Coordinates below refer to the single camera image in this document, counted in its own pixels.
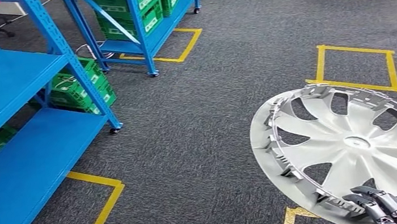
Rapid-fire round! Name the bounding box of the silver plastic hubcap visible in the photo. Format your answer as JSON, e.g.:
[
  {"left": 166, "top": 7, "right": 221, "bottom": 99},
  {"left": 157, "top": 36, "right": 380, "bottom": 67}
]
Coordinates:
[{"left": 244, "top": 73, "right": 397, "bottom": 224}]

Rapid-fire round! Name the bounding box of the white desk panel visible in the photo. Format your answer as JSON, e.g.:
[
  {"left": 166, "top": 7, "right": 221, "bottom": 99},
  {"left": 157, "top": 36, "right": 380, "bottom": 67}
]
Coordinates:
[{"left": 0, "top": 0, "right": 28, "bottom": 19}]

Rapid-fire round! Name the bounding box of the blue metal shelf rack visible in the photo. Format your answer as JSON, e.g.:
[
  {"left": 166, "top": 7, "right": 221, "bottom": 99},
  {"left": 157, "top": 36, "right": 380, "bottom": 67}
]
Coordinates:
[
  {"left": 0, "top": 0, "right": 136, "bottom": 224},
  {"left": 60, "top": 0, "right": 212, "bottom": 88}
]

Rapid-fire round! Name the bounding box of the stool with chrome base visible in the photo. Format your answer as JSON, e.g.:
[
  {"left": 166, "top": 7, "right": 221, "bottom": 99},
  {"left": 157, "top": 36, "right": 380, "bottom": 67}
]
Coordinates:
[{"left": 74, "top": 39, "right": 116, "bottom": 64}]

